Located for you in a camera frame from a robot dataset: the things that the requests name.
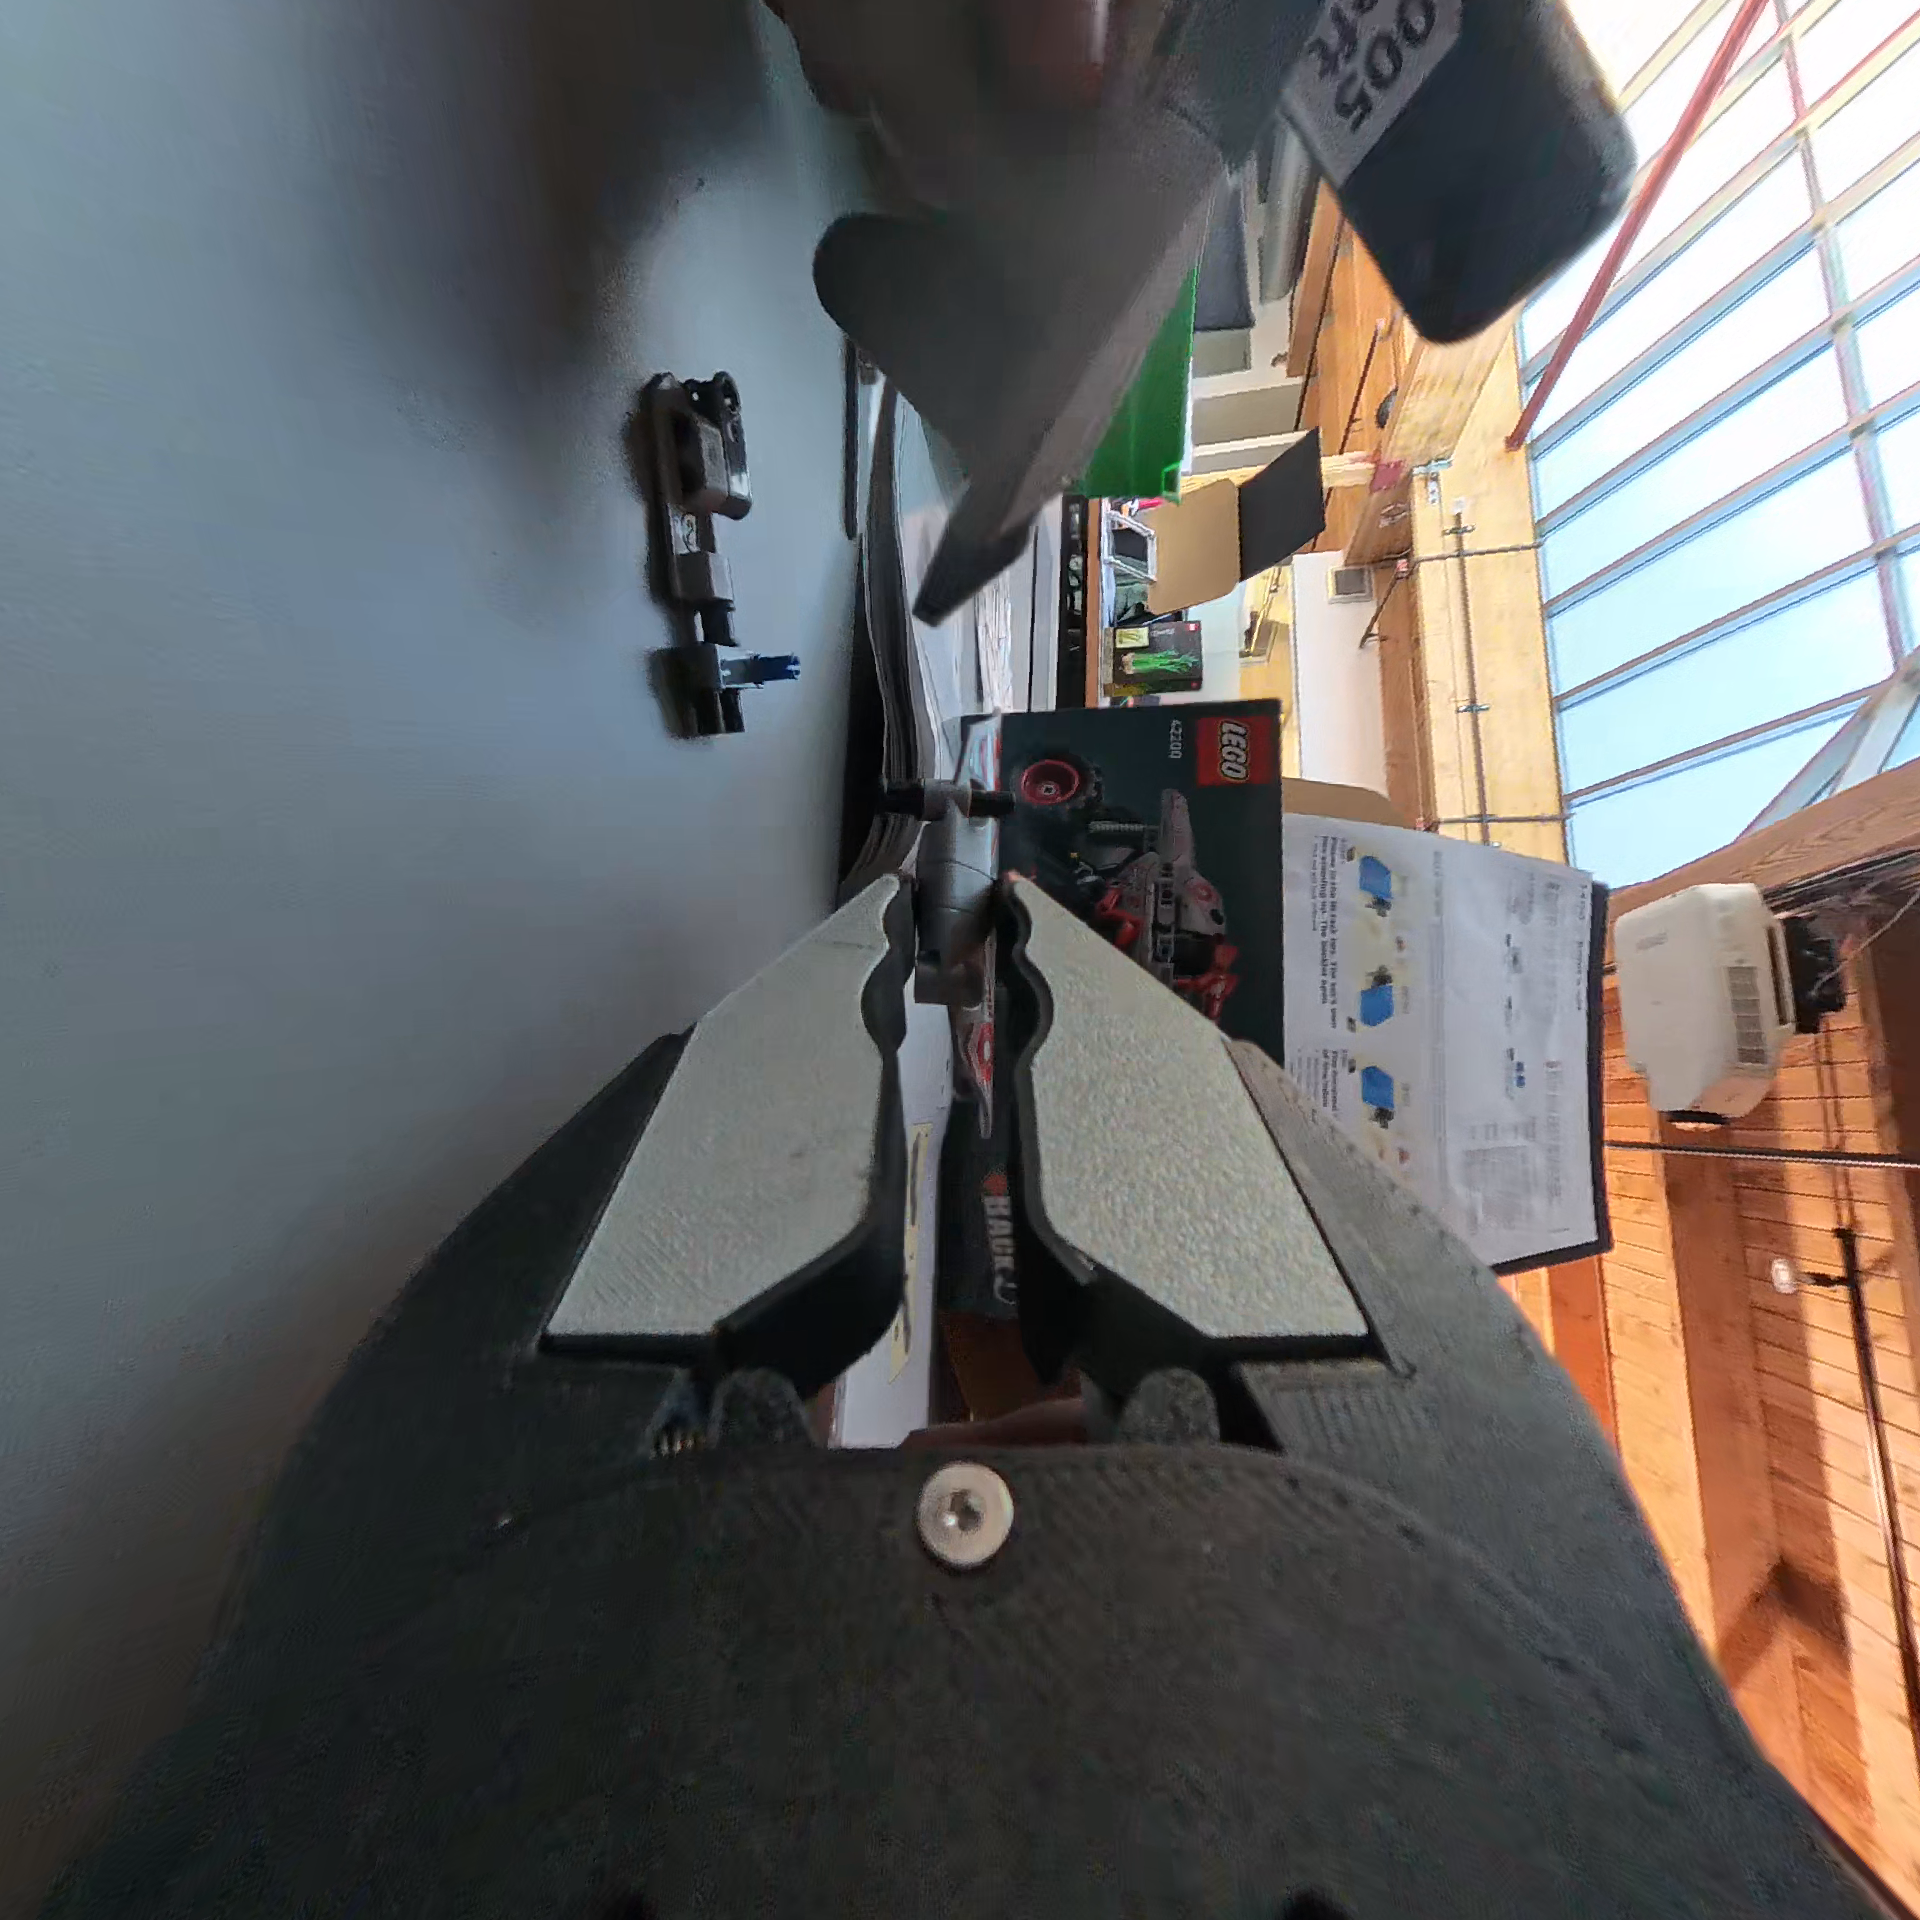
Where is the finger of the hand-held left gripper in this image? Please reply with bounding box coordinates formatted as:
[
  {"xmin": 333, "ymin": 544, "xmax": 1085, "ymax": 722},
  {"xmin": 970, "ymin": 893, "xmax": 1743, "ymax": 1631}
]
[{"xmin": 816, "ymin": 150, "xmax": 1220, "ymax": 627}]

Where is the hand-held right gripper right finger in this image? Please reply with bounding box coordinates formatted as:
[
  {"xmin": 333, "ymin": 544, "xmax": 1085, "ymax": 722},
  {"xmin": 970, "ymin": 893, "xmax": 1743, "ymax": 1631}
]
[{"xmin": 996, "ymin": 876, "xmax": 1372, "ymax": 1389}]

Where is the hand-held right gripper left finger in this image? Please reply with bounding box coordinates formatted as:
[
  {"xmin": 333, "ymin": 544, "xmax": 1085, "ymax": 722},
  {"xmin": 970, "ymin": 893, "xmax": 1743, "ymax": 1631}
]
[{"xmin": 541, "ymin": 871, "xmax": 920, "ymax": 1399}]

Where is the grey Lego beam assembly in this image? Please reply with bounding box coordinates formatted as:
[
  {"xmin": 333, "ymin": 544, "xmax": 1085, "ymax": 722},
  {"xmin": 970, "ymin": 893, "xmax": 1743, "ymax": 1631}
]
[
  {"xmin": 642, "ymin": 367, "xmax": 804, "ymax": 743},
  {"xmin": 881, "ymin": 772, "xmax": 1013, "ymax": 1009}
]

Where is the dark lego set box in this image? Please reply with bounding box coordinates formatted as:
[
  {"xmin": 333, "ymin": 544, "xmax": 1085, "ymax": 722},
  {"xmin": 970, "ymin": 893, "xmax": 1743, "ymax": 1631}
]
[{"xmin": 935, "ymin": 696, "xmax": 1290, "ymax": 1450}]

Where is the lego instruction booklet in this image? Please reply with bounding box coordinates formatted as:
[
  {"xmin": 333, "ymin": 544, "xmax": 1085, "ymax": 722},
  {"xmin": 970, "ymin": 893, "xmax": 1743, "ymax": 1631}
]
[{"xmin": 831, "ymin": 336, "xmax": 1007, "ymax": 1450}]

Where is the person's left hand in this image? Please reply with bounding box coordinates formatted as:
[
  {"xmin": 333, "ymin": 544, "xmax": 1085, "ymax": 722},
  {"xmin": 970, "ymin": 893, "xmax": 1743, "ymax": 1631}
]
[{"xmin": 772, "ymin": 0, "xmax": 1119, "ymax": 110}]

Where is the red pipe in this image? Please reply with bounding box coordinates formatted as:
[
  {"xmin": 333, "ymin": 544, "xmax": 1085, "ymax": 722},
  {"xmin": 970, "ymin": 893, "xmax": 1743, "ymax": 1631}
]
[{"xmin": 1504, "ymin": 0, "xmax": 1771, "ymax": 449}]

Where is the green plastic bin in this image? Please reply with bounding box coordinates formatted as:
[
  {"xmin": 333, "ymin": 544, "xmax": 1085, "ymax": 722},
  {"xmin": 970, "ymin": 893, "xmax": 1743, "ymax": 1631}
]
[{"xmin": 1080, "ymin": 266, "xmax": 1205, "ymax": 503}]

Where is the open cardboard box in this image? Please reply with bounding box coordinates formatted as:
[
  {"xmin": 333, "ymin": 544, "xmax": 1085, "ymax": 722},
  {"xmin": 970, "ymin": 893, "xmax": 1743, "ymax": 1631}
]
[{"xmin": 1145, "ymin": 425, "xmax": 1330, "ymax": 618}]

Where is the printed instruction poster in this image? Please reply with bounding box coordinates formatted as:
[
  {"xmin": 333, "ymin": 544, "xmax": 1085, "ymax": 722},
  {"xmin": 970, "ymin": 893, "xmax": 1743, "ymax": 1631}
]
[{"xmin": 1282, "ymin": 814, "xmax": 1614, "ymax": 1277}]

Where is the small green print box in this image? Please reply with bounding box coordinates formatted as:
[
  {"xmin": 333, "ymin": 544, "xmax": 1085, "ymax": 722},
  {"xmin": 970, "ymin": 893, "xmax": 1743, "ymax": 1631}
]
[{"xmin": 1105, "ymin": 618, "xmax": 1205, "ymax": 702}]

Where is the large grid window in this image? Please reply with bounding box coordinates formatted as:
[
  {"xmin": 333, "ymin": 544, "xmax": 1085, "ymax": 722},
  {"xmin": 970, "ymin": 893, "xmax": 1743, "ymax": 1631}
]
[{"xmin": 1513, "ymin": 0, "xmax": 1920, "ymax": 887}]

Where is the white projector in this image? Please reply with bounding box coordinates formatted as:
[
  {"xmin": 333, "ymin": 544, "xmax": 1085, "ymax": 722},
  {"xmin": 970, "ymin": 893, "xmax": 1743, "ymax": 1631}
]
[{"xmin": 1612, "ymin": 882, "xmax": 1849, "ymax": 1128}]

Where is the black cable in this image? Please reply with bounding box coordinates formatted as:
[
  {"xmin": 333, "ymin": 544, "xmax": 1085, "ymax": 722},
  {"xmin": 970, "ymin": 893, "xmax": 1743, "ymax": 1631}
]
[{"xmin": 1603, "ymin": 1132, "xmax": 1920, "ymax": 1175}]

